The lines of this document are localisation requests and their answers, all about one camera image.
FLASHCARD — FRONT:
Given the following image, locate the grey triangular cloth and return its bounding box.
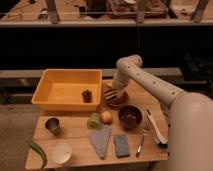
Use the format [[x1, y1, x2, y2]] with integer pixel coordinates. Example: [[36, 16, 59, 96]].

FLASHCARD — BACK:
[[88, 125, 111, 159]]

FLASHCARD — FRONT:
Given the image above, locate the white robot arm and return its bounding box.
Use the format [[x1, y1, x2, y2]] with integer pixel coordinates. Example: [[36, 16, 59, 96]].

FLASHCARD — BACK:
[[112, 55, 213, 171]]

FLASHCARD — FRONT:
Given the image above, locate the orange peach fruit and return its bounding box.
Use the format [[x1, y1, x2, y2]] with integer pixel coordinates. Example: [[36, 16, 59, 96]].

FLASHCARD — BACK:
[[101, 111, 113, 124]]

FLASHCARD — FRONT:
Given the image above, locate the yellow banana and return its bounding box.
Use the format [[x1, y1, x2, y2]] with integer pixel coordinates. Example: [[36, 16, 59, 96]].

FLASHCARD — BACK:
[[106, 82, 112, 89]]

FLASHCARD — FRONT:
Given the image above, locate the red bowl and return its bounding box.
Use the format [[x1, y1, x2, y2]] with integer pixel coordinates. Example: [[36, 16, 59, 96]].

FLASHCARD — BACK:
[[104, 89, 129, 108]]

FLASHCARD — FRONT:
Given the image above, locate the yellow plastic tub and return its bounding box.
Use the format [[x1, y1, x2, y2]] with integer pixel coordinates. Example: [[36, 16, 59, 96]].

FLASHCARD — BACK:
[[31, 69, 102, 111]]

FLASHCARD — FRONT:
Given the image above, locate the grey metal cup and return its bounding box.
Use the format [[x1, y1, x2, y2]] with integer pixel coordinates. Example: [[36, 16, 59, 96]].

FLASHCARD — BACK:
[[45, 118, 61, 136]]

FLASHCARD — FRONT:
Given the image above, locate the green round fruit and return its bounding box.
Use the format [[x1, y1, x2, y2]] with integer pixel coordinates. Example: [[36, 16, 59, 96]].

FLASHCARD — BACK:
[[87, 113, 101, 129]]

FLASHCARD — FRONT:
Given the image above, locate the green chili pepper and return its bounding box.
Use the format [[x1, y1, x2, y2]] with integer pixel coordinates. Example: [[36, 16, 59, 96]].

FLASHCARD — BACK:
[[30, 142, 47, 169]]

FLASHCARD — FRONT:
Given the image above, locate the blue sponge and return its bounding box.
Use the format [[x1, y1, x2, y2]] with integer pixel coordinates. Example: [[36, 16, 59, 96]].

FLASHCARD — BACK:
[[113, 135, 130, 158]]

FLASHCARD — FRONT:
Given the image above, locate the metal fork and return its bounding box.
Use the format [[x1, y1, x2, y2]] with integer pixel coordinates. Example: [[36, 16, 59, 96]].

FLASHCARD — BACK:
[[135, 124, 150, 158]]

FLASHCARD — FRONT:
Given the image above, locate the brown pine cone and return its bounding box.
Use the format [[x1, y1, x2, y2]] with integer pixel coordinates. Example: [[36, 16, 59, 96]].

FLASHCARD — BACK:
[[82, 89, 92, 103]]

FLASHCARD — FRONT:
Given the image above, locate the dark purple bowl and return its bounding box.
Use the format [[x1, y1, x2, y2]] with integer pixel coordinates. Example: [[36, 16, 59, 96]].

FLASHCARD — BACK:
[[118, 105, 143, 130]]

